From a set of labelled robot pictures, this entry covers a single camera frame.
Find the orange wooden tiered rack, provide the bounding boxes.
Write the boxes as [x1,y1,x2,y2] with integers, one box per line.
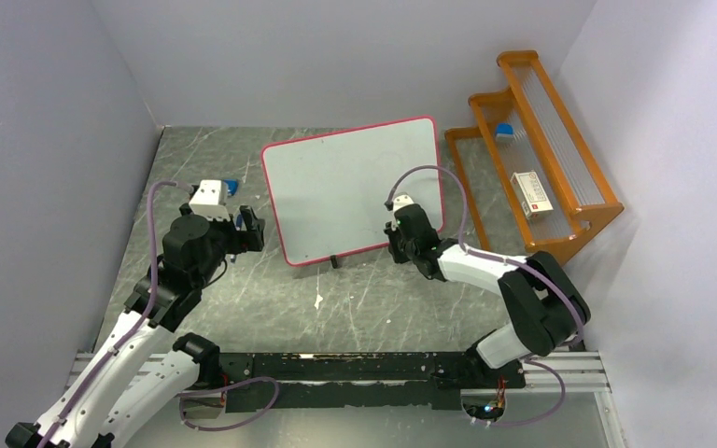
[444,49,624,264]

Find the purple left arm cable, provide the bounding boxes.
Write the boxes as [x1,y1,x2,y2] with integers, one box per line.
[36,179,196,448]

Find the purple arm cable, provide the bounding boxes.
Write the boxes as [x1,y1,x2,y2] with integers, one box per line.
[36,179,196,448]
[385,164,586,347]

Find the blue eraser on table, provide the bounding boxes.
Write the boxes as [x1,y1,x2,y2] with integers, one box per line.
[223,179,240,197]

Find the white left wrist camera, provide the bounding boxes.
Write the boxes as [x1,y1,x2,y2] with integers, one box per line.
[188,179,230,221]

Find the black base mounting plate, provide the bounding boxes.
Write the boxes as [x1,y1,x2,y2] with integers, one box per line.
[219,351,526,413]

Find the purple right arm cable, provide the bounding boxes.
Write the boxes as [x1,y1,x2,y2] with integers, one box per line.
[385,164,586,347]

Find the pink framed whiteboard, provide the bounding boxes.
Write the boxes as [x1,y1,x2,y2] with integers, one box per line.
[260,116,444,267]

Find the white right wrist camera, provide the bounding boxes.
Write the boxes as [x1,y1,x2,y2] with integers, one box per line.
[391,194,415,213]

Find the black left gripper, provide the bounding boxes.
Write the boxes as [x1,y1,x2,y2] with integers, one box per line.
[191,203,264,287]

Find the blue eraser on rack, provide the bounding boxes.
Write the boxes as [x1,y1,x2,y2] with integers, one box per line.
[494,122,515,144]

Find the white red small box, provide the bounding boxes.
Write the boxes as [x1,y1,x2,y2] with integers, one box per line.
[511,171,554,220]

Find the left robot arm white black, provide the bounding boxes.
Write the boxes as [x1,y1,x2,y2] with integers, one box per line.
[6,205,265,447]

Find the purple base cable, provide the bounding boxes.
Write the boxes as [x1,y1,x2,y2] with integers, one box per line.
[176,375,282,433]
[470,358,568,429]

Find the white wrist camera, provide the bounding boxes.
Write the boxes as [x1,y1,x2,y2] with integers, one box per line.
[391,194,415,213]
[188,179,230,221]

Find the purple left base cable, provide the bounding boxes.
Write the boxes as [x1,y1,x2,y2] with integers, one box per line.
[176,375,282,433]

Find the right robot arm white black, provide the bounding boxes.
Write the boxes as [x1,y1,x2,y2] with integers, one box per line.
[384,196,591,386]

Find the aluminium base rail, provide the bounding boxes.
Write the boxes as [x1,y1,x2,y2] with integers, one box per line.
[64,351,611,393]

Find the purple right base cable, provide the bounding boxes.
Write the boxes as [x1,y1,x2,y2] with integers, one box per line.
[470,358,568,429]

